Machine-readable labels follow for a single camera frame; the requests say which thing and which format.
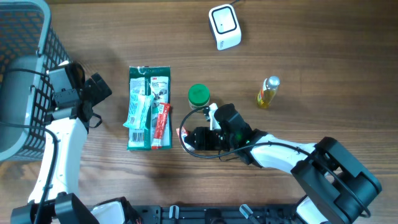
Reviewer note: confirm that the grey plastic shopping basket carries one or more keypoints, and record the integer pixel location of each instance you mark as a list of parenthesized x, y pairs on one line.
[(29, 47)]

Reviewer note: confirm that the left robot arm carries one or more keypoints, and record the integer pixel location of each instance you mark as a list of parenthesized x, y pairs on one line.
[(66, 126)]

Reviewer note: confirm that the orange small carton box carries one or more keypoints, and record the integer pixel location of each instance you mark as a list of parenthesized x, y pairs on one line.
[(183, 132)]

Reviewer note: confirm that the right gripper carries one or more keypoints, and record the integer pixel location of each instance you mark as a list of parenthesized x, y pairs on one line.
[(203, 139)]

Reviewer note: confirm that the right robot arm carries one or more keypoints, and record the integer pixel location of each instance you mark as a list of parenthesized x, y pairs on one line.
[(338, 188)]

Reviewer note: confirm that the white barcode scanner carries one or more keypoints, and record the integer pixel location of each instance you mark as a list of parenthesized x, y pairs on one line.
[(224, 26)]

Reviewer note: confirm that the small yellow oil bottle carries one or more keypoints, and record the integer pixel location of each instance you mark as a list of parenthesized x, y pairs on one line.
[(268, 91)]

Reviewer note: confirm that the green 3M product package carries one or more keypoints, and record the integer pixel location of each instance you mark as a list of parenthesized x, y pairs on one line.
[(149, 92)]

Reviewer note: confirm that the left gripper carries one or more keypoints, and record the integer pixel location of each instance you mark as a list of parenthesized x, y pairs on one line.
[(99, 95)]

